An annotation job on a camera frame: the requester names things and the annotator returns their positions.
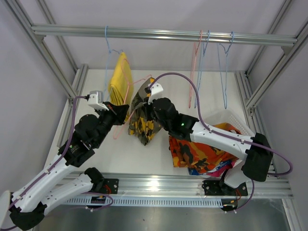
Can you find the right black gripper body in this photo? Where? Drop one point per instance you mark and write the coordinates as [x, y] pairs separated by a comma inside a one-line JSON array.
[[150, 114]]

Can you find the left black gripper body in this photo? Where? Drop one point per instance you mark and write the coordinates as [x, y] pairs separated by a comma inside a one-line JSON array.
[[107, 119]]

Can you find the green camouflage trousers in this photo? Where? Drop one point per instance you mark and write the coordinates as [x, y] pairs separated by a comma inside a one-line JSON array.
[[140, 124]]

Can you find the pink hanger with camouflage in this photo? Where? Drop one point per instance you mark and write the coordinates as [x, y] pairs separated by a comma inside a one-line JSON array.
[[126, 122]]

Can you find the orange camouflage trousers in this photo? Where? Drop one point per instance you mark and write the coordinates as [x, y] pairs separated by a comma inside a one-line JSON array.
[[196, 155]]

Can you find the blue white patterned trousers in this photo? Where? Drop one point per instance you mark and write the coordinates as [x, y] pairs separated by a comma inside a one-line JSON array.
[[203, 172]]

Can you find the pink wire hanger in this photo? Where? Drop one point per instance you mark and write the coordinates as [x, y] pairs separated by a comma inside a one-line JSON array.
[[195, 50]]

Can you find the white plastic basket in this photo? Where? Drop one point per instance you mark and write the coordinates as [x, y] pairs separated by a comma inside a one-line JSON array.
[[228, 120]]

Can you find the blue hanger with blue trousers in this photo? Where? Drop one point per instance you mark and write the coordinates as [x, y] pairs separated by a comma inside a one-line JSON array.
[[201, 61]]

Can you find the pink trousers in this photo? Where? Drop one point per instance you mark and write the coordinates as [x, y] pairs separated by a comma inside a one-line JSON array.
[[219, 172]]

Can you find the blue hanger with orange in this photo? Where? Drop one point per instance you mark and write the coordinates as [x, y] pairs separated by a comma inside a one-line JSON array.
[[224, 78]]

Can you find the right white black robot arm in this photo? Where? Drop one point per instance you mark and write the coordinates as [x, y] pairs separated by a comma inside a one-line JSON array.
[[253, 151]]

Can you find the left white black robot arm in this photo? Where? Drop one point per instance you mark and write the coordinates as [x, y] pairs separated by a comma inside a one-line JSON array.
[[34, 201]]

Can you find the yellow trousers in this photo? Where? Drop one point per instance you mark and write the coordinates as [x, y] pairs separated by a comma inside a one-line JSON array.
[[117, 85]]

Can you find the light blue hanger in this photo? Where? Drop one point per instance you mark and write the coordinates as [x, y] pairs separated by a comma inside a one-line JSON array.
[[110, 51]]

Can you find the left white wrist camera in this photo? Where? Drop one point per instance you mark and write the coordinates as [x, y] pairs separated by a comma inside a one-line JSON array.
[[95, 100]]

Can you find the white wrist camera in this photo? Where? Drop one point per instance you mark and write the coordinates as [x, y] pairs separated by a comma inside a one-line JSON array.
[[95, 100], [153, 92]]

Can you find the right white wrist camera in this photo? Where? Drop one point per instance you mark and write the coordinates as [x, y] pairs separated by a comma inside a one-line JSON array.
[[153, 92]]

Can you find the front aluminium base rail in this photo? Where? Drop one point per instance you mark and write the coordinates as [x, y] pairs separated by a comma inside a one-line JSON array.
[[142, 185]]

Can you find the white slotted cable duct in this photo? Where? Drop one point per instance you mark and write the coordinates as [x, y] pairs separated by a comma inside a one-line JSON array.
[[198, 202]]

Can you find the aluminium hanging rail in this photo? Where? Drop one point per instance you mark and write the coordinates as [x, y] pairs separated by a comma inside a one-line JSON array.
[[157, 34]]

